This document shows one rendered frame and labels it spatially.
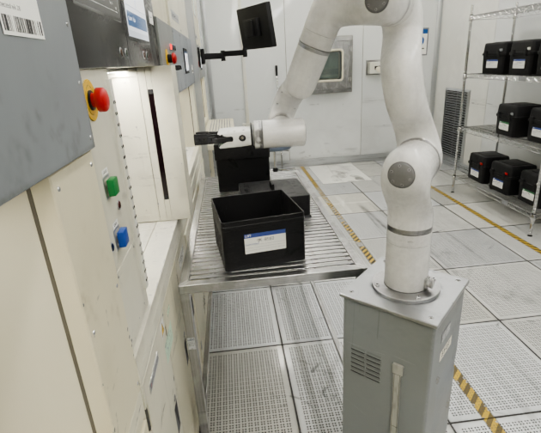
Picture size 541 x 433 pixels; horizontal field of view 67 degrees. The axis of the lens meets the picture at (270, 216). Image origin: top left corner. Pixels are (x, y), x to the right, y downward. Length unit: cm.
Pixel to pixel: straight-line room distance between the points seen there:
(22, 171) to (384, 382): 110
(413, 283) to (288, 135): 55
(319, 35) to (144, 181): 77
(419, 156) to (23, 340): 86
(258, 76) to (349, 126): 140
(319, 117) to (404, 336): 473
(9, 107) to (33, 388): 42
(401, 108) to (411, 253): 38
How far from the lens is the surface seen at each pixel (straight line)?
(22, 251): 62
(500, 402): 213
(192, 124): 292
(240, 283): 131
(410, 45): 111
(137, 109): 148
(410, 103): 108
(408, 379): 128
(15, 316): 67
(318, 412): 193
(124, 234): 81
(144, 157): 150
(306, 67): 117
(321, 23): 115
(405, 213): 112
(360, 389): 140
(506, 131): 411
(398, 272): 120
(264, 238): 133
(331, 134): 579
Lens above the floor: 140
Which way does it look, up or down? 21 degrees down
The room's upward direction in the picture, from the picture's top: 3 degrees counter-clockwise
